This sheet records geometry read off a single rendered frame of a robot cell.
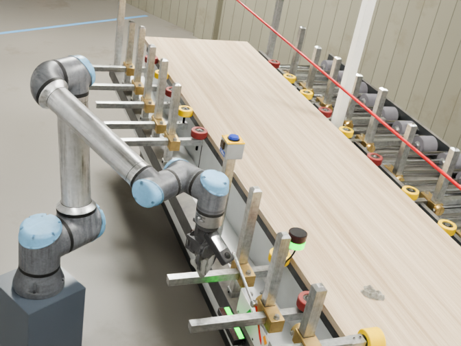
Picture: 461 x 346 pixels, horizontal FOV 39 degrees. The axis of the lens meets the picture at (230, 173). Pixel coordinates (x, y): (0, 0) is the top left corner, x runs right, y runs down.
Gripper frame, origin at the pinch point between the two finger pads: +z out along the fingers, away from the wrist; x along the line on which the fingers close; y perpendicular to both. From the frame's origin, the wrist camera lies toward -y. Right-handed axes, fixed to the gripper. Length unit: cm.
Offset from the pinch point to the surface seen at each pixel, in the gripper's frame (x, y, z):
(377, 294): -44, -41, 1
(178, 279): 0.9, 10.2, 7.8
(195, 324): 12.9, -11.1, 6.1
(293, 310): -18.6, -25.6, 6.1
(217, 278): -12.2, 3.8, 9.2
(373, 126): -161, 38, -3
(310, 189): -83, 19, 2
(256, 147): -91, 58, 2
